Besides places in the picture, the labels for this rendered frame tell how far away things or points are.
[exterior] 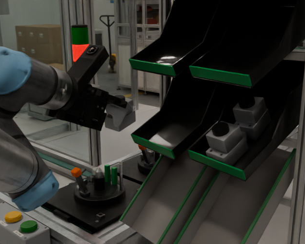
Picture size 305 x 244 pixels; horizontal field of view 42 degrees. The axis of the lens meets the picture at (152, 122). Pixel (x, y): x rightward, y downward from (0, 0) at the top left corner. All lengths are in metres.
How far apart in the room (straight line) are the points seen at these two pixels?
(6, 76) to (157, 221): 0.45
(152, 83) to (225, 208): 5.72
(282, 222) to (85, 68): 0.75
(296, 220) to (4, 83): 0.58
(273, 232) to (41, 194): 0.73
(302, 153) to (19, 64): 0.51
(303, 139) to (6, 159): 0.51
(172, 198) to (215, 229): 0.13
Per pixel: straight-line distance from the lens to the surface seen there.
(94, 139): 1.30
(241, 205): 0.83
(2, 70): 0.64
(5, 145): 0.51
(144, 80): 6.57
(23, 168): 0.58
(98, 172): 1.09
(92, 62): 0.80
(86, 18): 1.23
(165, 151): 0.77
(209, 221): 0.85
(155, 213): 0.90
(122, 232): 0.98
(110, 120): 0.91
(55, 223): 1.05
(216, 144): 0.71
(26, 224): 1.03
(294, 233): 0.84
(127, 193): 1.12
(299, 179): 0.79
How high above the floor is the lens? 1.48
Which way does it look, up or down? 17 degrees down
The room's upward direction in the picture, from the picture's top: 1 degrees counter-clockwise
